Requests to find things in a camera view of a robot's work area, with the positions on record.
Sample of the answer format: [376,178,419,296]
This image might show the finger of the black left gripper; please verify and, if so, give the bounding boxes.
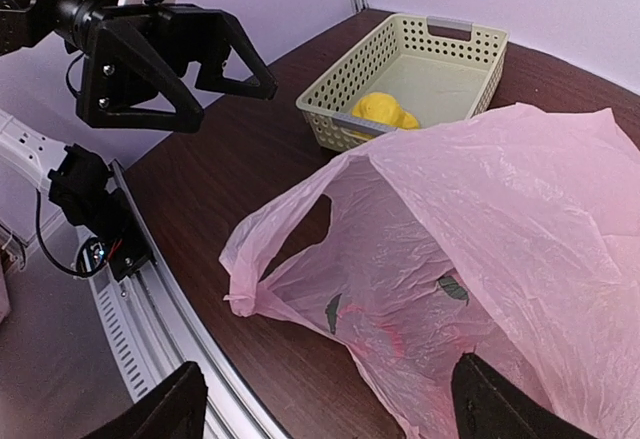
[76,21,204,133]
[195,10,278,100]

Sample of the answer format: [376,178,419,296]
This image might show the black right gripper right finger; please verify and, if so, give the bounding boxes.
[451,353,590,439]

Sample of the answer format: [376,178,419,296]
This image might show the green perforated plastic basket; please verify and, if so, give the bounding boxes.
[296,14,509,152]

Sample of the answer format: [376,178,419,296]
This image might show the left circuit board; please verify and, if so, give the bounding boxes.
[75,237,122,279]

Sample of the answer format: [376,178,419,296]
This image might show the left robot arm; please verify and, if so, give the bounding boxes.
[1,0,277,280]

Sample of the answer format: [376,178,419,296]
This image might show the yellow pear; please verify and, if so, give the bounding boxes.
[351,92,421,130]

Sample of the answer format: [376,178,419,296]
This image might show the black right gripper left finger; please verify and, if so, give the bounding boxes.
[84,361,208,439]

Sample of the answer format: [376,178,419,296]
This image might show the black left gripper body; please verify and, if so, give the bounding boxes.
[79,5,230,109]

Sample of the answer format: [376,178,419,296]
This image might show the pink plastic bag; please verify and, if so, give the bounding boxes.
[220,104,639,438]

